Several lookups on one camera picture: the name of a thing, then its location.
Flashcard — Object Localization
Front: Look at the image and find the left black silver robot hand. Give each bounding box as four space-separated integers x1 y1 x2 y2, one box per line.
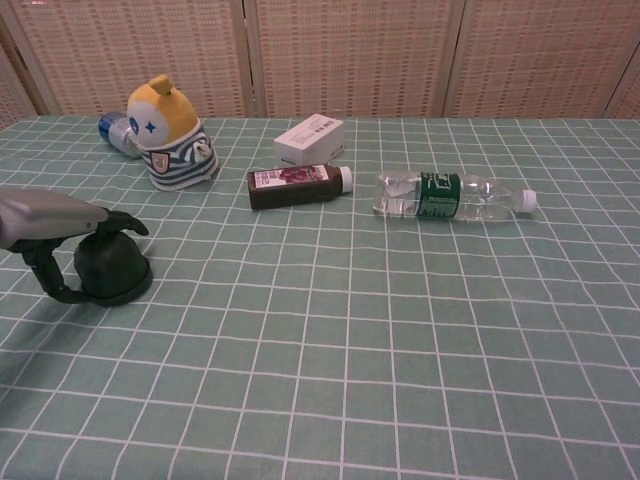
0 188 150 305

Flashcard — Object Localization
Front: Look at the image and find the blue capped white bottle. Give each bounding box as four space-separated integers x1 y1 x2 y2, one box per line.
97 112 144 160

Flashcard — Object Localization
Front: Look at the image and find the yellow headed striped toy figure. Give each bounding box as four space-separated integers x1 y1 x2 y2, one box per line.
126 73 220 192

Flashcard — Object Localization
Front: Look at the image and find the dark juice bottle white cap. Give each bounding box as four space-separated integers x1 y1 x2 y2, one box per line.
246 164 354 211

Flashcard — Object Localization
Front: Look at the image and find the white cardboard box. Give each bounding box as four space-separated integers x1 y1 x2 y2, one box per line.
273 113 345 170

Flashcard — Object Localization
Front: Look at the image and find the green checked tablecloth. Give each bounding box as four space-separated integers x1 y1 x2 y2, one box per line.
0 116 640 480

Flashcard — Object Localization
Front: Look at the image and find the bamboo folding screen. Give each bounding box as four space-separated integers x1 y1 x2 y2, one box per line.
0 0 640 120

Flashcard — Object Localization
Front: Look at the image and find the clear water bottle green label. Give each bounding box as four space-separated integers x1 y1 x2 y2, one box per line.
372 170 540 221

